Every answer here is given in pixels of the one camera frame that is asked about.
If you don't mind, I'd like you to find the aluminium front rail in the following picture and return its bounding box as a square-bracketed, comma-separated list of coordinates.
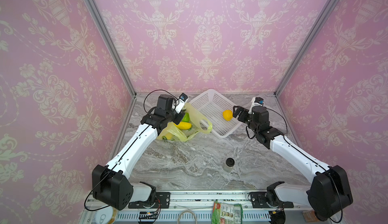
[78, 189, 346, 224]

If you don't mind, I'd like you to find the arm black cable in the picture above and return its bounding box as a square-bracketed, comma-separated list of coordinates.
[266, 107, 289, 135]
[143, 89, 179, 114]

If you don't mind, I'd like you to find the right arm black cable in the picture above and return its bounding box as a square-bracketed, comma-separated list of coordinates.
[266, 107, 289, 135]

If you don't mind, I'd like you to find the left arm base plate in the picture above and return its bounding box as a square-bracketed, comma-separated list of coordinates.
[128, 192, 171, 209]

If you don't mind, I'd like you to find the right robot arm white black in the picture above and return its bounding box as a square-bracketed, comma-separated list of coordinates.
[232, 103, 353, 222]

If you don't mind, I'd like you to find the green snack packet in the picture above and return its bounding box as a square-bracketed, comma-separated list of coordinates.
[211, 201, 243, 224]

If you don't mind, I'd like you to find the aluminium corner post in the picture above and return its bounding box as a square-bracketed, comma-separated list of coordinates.
[84, 0, 136, 98]
[274, 0, 339, 98]

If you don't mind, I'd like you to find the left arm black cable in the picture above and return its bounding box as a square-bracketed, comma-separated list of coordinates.
[143, 89, 179, 114]

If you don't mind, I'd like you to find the yellow lemon fruit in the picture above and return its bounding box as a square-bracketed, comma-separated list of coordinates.
[222, 110, 233, 122]

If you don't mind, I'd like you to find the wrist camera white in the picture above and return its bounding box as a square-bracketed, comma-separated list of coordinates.
[175, 93, 188, 113]
[249, 97, 264, 114]

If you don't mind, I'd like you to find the long yellow mango fruit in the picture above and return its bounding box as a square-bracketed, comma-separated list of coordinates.
[176, 122, 192, 130]

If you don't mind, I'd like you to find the green fruit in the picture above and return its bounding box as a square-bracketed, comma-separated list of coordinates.
[182, 113, 190, 123]

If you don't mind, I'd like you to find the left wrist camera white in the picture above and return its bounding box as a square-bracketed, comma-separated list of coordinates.
[175, 93, 188, 113]

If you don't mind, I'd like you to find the white tin can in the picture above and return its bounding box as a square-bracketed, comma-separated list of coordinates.
[93, 209, 118, 224]

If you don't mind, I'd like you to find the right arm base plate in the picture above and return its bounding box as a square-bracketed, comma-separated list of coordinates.
[248, 192, 294, 209]

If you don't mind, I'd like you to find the brown jar black lid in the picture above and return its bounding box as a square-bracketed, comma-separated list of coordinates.
[302, 210, 319, 223]

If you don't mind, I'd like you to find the aluminium corner post left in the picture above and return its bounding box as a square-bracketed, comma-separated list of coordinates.
[84, 0, 136, 98]

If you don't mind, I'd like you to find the aluminium corner post right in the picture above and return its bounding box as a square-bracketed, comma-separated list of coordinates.
[274, 0, 339, 98]

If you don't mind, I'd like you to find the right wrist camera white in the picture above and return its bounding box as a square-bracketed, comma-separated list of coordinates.
[249, 97, 264, 114]

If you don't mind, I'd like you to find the yellow-green plastic bag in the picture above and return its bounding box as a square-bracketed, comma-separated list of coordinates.
[157, 103, 213, 142]

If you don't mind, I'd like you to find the beige looped cable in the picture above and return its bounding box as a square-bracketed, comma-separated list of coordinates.
[177, 210, 198, 224]

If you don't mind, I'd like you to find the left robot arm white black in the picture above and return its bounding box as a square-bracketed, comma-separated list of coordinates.
[91, 92, 188, 210]

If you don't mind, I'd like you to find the white plastic perforated basket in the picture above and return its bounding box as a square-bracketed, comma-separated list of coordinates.
[189, 89, 248, 139]

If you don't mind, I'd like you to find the small jar black lid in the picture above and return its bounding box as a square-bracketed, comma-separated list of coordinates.
[222, 157, 235, 173]

